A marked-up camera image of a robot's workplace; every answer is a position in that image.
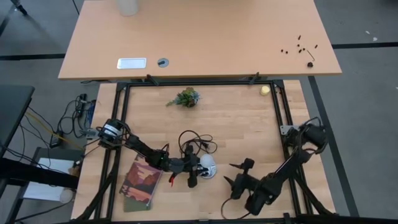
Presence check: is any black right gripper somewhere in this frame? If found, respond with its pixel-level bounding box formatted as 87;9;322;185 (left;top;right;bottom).
223;157;276;200

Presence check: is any black table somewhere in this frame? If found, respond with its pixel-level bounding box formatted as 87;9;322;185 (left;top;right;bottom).
0;85;35;158

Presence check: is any black aluminium table frame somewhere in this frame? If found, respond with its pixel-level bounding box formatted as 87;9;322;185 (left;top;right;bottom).
70;78;341;224

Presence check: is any black power strip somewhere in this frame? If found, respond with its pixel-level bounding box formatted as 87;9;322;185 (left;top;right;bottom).
78;93;88;118

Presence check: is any white cylinder roll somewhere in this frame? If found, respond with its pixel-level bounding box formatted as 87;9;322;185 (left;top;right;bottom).
115;0;139;17

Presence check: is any black power adapter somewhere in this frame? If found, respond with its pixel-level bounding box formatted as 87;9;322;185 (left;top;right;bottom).
49;131;64;149

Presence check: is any chrome lamp base with socket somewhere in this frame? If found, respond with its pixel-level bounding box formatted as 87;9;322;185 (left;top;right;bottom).
197;163;218;180

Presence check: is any white frosted lightbulb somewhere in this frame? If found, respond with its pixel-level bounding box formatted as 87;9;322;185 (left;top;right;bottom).
200;153;216;169

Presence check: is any small potted green plant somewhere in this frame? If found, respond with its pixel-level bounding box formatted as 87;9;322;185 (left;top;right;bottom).
165;86;201;109

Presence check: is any silver metal bracket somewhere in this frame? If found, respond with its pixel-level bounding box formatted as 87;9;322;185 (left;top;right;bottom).
81;126;101;140
279;124;300;136

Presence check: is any landscape picture book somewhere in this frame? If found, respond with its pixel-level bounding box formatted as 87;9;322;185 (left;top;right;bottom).
119;154;164;205

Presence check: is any black power cord with plug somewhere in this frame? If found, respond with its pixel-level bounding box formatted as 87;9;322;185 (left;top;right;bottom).
178;129;218;156

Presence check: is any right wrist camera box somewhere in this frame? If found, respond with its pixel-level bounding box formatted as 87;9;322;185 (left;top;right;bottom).
244;192;269;216

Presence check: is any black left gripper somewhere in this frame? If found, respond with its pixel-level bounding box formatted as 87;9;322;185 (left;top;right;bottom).
155;144;213;189

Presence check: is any light wooden desk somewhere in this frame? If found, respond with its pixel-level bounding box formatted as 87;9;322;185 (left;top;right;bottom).
58;0;343;81

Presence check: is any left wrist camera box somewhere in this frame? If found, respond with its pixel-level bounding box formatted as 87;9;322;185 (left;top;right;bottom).
169;157;187;174

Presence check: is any black frame clamp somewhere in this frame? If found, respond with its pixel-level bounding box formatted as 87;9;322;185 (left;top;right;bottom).
248;71;261;85
145;73;160;86

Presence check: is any white round cap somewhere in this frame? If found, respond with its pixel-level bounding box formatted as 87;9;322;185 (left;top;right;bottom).
58;188;75;205

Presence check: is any blue flat object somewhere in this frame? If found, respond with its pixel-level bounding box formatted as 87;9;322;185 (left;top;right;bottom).
86;99;96;125

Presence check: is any white rectangular desk plate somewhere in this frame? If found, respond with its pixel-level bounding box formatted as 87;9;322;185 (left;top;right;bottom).
116;57;147;70

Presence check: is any white paper sheet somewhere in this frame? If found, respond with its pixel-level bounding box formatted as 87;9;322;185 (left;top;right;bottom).
23;157;77;203

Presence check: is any black metal bar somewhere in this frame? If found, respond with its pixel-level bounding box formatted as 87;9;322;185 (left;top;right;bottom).
0;157;79;190

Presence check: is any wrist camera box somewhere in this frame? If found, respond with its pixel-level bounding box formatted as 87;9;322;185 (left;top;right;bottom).
244;192;269;216
169;157;187;174

